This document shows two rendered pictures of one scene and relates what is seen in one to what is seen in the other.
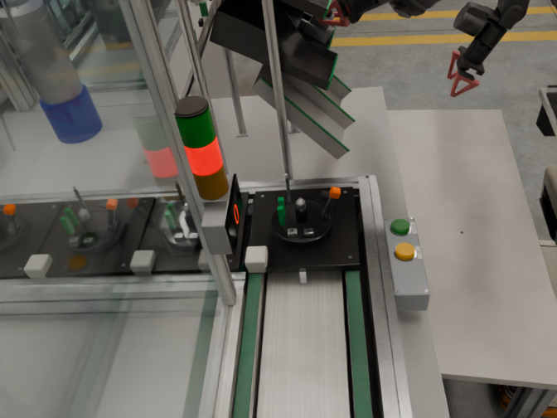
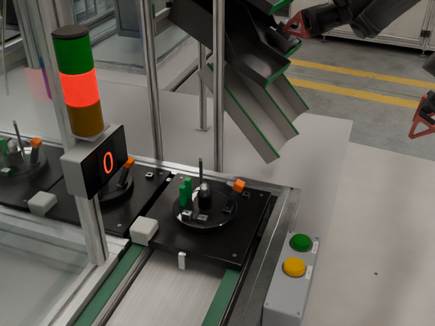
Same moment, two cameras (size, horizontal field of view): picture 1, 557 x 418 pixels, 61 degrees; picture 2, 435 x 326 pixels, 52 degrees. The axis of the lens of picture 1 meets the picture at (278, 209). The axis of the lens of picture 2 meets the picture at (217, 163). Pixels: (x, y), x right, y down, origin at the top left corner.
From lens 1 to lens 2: 0.26 m
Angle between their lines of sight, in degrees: 13
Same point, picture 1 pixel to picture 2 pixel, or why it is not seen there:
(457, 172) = (396, 215)
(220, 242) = (76, 182)
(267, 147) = not seen: hidden behind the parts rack
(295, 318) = (156, 301)
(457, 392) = not seen: outside the picture
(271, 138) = (226, 138)
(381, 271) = (260, 279)
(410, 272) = (290, 289)
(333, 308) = (199, 303)
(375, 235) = (273, 244)
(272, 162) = not seen: hidden behind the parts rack
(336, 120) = (280, 129)
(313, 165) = (254, 171)
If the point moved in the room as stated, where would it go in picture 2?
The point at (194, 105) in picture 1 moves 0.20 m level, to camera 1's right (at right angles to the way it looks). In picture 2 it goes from (72, 30) to (217, 40)
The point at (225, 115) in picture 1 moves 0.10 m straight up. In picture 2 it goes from (195, 110) to (195, 85)
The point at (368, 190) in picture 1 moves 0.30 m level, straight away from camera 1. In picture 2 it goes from (287, 200) to (320, 140)
